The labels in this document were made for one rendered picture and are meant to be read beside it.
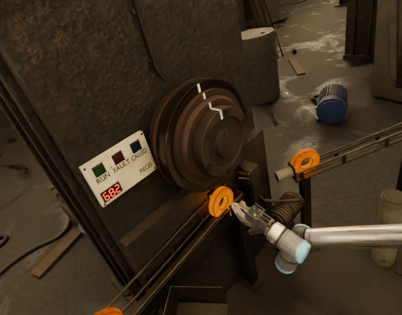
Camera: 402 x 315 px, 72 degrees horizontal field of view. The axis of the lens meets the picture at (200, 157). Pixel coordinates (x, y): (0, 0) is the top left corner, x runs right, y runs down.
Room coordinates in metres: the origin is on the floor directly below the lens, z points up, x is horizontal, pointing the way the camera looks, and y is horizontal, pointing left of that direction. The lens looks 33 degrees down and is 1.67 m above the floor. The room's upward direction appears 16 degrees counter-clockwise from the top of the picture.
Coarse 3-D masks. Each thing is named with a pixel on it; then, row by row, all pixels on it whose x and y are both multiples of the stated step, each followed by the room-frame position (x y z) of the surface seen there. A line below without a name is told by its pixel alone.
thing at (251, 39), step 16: (256, 32) 3.75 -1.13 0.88; (272, 32) 3.57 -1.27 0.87; (256, 48) 3.50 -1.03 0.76; (272, 48) 3.55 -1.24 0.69; (256, 64) 3.50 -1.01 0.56; (272, 64) 3.53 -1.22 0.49; (256, 80) 3.51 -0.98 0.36; (272, 80) 3.51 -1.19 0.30; (256, 96) 3.52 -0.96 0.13; (272, 96) 3.51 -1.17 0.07
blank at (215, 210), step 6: (222, 186) 1.06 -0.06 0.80; (216, 192) 1.01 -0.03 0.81; (222, 192) 1.02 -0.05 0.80; (228, 192) 1.04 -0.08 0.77; (210, 198) 1.00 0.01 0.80; (216, 198) 0.99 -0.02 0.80; (228, 198) 1.04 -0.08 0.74; (210, 204) 0.99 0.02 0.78; (216, 204) 0.98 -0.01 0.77; (222, 204) 1.04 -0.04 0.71; (228, 204) 1.03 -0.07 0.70; (210, 210) 0.98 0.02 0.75; (216, 210) 0.98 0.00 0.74; (222, 210) 1.00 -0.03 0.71; (216, 216) 0.97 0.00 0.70
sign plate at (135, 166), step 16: (128, 144) 0.93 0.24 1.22; (144, 144) 0.96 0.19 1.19; (96, 160) 0.85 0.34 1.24; (112, 160) 0.88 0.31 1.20; (128, 160) 0.91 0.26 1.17; (144, 160) 0.95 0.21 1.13; (96, 176) 0.83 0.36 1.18; (112, 176) 0.86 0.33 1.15; (128, 176) 0.89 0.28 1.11; (144, 176) 0.93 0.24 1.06; (96, 192) 0.82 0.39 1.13; (112, 192) 0.84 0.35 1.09
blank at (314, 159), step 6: (306, 150) 1.18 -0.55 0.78; (312, 150) 1.18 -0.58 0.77; (294, 156) 1.19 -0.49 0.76; (300, 156) 1.17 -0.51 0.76; (306, 156) 1.17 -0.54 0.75; (312, 156) 1.17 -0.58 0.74; (318, 156) 1.17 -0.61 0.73; (294, 162) 1.17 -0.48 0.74; (300, 162) 1.17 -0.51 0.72; (312, 162) 1.17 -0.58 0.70; (318, 162) 1.17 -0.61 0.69; (300, 168) 1.17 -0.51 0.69; (306, 168) 1.17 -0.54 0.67
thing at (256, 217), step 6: (252, 210) 0.87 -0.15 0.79; (258, 210) 0.87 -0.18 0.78; (264, 210) 0.86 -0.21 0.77; (246, 216) 0.86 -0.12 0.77; (252, 216) 0.84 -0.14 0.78; (258, 216) 0.83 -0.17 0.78; (264, 216) 0.84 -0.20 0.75; (252, 222) 0.84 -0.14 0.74; (258, 222) 0.84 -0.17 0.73; (264, 222) 0.82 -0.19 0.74; (270, 222) 0.80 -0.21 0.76; (264, 228) 0.82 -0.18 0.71; (264, 234) 0.79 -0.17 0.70
